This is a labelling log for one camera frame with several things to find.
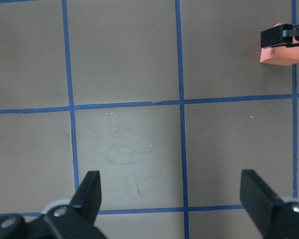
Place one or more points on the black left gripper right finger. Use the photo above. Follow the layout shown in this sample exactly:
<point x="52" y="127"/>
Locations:
<point x="275" y="217"/>

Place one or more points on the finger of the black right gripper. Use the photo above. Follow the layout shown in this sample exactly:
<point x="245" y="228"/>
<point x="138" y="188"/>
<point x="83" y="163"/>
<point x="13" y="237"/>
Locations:
<point x="286" y="35"/>

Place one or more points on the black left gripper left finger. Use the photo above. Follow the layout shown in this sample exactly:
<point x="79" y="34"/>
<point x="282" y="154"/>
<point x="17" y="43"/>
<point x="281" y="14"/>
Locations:
<point x="74" y="220"/>

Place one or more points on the orange foam cube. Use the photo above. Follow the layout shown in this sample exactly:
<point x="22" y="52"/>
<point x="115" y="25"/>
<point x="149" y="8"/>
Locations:
<point x="281" y="56"/>

